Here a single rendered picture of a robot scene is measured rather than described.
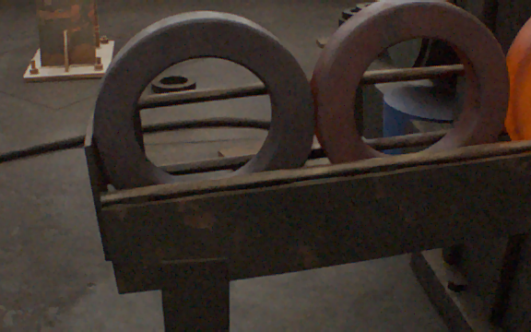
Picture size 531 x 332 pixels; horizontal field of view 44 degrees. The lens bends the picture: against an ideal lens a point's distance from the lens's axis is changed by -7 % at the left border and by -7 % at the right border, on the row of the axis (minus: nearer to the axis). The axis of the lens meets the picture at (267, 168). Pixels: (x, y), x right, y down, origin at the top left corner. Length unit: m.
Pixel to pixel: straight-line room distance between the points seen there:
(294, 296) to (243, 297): 0.11
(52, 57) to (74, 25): 0.18
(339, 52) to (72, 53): 2.65
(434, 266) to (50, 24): 2.14
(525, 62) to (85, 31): 2.65
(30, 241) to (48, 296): 0.26
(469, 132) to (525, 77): 0.07
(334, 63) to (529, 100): 0.19
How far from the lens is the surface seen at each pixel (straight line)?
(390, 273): 1.64
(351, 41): 0.57
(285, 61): 0.56
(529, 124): 0.66
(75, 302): 1.54
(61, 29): 3.14
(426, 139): 0.67
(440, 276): 1.53
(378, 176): 0.59
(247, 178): 0.57
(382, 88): 2.11
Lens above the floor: 0.88
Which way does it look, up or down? 25 degrees down
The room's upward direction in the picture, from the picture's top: 1 degrees clockwise
